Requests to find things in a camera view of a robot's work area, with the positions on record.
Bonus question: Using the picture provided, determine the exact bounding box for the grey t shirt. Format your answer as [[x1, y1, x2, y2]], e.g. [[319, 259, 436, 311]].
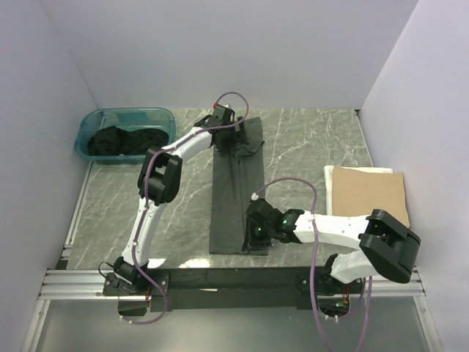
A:
[[209, 117, 265, 254]]

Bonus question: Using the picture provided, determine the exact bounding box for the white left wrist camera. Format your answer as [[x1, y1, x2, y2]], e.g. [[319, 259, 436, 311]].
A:
[[213, 102, 234, 114]]

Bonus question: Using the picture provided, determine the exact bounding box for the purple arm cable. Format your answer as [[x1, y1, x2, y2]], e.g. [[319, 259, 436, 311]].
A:
[[251, 177, 373, 342], [130, 91, 250, 294]]

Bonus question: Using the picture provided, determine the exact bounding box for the folded tan t shirt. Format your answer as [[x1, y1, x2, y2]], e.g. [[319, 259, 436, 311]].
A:
[[332, 166, 410, 227]]

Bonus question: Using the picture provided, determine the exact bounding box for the black t shirt in basin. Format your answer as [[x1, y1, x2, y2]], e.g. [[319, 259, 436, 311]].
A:
[[87, 126, 169, 156]]

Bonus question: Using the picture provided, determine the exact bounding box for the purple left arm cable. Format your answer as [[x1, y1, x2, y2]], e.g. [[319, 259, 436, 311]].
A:
[[130, 91, 250, 294]]

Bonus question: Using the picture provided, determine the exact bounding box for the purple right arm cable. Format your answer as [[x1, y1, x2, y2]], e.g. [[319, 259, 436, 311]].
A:
[[251, 177, 373, 342]]

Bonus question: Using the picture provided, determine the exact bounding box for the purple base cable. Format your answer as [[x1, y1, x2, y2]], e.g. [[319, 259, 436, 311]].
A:
[[119, 285, 172, 326]]

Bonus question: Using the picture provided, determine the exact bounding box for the aluminium frame rail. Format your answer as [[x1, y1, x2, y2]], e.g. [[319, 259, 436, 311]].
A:
[[40, 267, 425, 299]]

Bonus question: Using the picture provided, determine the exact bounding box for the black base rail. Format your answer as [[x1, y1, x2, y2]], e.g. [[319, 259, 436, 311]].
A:
[[148, 266, 361, 310]]

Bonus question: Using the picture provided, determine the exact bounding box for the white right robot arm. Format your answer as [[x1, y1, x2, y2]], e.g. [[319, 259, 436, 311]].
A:
[[243, 199, 421, 293]]

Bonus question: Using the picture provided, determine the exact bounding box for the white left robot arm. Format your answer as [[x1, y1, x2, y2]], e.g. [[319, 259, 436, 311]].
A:
[[103, 103, 246, 296]]

